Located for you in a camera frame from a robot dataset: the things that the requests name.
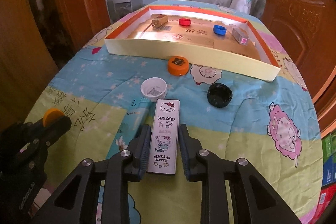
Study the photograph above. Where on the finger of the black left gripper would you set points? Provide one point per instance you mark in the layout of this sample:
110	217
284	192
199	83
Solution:
50	133

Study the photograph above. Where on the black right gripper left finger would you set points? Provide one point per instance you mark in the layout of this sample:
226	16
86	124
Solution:
140	150

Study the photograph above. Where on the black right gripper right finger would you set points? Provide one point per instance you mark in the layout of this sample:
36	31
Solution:
194	170

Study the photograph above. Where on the plain orange bottle cap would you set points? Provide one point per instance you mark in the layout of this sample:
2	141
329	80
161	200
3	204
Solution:
51	116

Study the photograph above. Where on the white Hello Kitty lighter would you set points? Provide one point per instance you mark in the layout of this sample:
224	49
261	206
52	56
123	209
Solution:
164	138

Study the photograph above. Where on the black bottle cap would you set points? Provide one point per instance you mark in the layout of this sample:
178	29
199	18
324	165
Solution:
219	95

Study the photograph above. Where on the blue bottle cap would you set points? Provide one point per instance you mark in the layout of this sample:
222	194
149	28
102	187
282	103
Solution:
219	30

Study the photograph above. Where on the gold lighter box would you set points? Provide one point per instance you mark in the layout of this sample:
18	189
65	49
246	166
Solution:
159	20

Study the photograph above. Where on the white bottle cap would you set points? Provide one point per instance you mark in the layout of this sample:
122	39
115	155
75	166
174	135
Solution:
154	89

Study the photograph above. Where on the orange cap with black label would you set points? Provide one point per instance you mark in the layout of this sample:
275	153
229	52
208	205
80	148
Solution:
178	66

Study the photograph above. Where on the colourful cartoon sheep blanket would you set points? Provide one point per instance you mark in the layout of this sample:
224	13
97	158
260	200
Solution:
273	125

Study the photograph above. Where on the orange-rimmed shallow cardboard tray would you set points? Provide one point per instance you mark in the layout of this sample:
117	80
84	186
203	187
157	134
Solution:
197	43

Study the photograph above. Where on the silver lighter with pink end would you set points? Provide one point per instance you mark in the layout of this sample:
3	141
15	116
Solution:
239	36

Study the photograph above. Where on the red bottle cap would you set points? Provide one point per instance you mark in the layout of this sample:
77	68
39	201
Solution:
184	22

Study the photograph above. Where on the stacked colourful cartons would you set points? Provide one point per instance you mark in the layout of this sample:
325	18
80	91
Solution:
328	178

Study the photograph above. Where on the brown wooden door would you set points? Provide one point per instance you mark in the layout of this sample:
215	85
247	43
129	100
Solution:
306	30

